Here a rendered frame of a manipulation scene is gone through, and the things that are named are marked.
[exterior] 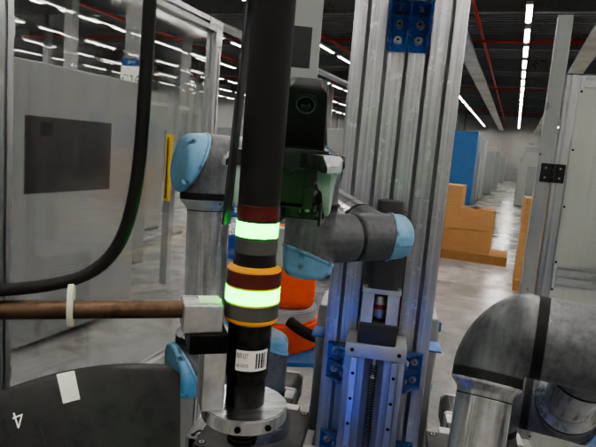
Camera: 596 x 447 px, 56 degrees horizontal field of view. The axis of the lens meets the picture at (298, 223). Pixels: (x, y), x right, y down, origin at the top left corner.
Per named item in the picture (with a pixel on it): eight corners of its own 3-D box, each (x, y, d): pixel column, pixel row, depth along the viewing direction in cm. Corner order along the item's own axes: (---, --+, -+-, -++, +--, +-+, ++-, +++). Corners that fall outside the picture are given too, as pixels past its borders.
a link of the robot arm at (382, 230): (272, 184, 129) (409, 278, 90) (229, 182, 123) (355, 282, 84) (282, 135, 125) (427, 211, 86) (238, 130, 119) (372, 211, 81)
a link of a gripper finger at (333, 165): (353, 223, 51) (325, 210, 60) (359, 159, 50) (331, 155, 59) (321, 222, 50) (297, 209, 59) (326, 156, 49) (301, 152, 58)
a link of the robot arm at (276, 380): (295, 392, 122) (301, 333, 120) (240, 403, 115) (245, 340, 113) (270, 371, 132) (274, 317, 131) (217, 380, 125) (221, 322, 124)
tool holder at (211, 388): (179, 443, 41) (186, 314, 40) (172, 398, 48) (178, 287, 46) (295, 434, 44) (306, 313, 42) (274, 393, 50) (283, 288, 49)
